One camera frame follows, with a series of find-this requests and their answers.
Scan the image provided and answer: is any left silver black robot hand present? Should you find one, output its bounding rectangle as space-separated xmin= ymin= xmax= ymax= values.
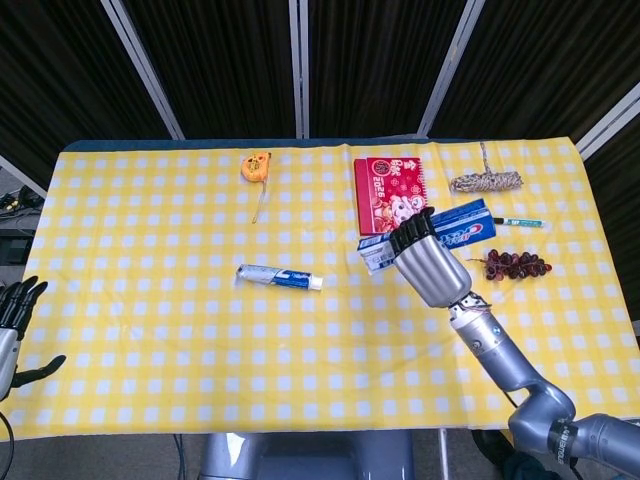
xmin=0 ymin=275 xmax=67 ymax=401

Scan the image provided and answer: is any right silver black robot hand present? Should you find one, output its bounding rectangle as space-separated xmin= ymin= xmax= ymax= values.
xmin=388 ymin=205 xmax=473 ymax=308

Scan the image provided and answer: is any blue silver toothpaste box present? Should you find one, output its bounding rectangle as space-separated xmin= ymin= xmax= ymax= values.
xmin=356 ymin=197 xmax=499 ymax=275

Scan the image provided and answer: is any blue white toothpaste tube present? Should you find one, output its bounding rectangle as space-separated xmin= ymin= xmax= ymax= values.
xmin=235 ymin=264 xmax=324 ymax=292

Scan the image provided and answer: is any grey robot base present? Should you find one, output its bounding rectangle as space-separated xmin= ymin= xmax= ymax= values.
xmin=198 ymin=430 xmax=416 ymax=480

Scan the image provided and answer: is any dark red grape bunch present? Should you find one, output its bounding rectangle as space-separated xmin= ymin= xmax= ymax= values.
xmin=466 ymin=248 xmax=554 ymax=282

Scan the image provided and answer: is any red spiral desk calendar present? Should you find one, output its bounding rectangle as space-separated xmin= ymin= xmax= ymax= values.
xmin=353 ymin=156 xmax=434 ymax=237

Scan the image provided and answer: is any green white marker pen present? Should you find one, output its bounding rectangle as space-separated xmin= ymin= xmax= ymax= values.
xmin=492 ymin=216 xmax=547 ymax=230

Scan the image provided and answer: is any yellow white checkered tablecloth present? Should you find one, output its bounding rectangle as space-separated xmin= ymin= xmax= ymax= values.
xmin=0 ymin=140 xmax=640 ymax=443

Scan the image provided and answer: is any orange tape measure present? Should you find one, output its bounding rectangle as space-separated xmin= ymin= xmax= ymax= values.
xmin=240 ymin=150 xmax=274 ymax=225

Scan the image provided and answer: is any coiled twine rope bundle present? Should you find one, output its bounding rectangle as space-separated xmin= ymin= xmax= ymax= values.
xmin=449 ymin=142 xmax=525 ymax=194

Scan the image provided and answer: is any black cable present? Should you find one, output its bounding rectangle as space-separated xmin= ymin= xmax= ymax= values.
xmin=172 ymin=433 xmax=187 ymax=480

